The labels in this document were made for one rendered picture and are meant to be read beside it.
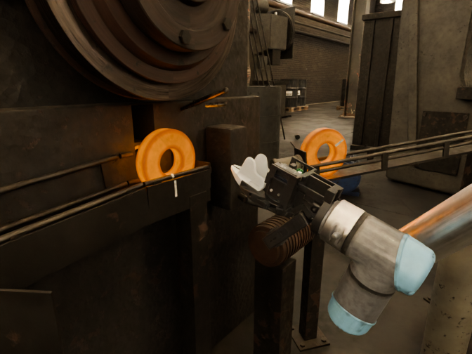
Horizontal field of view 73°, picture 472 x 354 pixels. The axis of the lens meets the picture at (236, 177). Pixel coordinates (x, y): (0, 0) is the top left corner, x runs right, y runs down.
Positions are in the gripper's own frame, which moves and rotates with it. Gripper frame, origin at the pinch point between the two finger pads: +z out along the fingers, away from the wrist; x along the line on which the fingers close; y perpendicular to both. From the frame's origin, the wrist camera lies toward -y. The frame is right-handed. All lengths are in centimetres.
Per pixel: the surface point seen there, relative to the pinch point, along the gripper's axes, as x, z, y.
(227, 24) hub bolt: -6.8, 16.3, 24.6
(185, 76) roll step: -1.6, 20.4, 12.7
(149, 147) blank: 5.8, 19.9, -2.7
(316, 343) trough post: -45, -24, -70
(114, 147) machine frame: 10.0, 26.6, -5.3
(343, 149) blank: -52, -2, -3
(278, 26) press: -688, 454, 9
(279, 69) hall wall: -1014, 615, -136
